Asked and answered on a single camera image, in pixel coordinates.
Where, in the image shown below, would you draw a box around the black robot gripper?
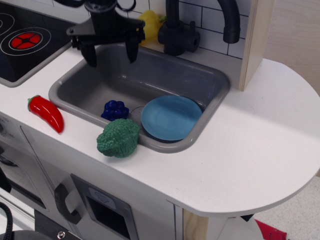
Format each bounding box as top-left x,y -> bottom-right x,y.
66,0 -> 145,68

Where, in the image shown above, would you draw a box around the blue toy blueberries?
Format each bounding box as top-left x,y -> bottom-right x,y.
100,100 -> 130,121

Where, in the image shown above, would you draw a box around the grey toy sink basin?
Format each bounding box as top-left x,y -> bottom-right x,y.
48,44 -> 230,153

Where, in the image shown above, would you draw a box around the blue plastic plate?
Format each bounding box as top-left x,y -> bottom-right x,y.
141,95 -> 202,141

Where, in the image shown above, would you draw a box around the yellow toy bell pepper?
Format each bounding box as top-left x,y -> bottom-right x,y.
138,10 -> 167,46

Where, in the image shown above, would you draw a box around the black toy faucet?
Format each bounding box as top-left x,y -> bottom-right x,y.
158,0 -> 241,56

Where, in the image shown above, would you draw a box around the black toy stovetop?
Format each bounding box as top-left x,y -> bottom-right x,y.
0,2 -> 74,88

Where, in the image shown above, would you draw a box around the red toy chili pepper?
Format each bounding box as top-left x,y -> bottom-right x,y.
27,95 -> 64,134

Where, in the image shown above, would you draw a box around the green toy broccoli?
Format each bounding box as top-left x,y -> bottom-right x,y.
96,118 -> 140,158

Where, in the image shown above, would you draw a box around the grey dishwasher door panel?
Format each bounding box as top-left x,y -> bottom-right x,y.
70,174 -> 139,240

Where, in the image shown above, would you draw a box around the red cloth on floor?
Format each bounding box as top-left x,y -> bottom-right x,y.
255,220 -> 287,240

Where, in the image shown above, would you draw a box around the black oven door handle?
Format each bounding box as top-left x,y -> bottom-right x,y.
54,183 -> 81,225

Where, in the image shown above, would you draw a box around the wooden upright post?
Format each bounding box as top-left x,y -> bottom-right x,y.
238,0 -> 275,91

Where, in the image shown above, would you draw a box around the black cable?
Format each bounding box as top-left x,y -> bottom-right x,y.
0,201 -> 14,240

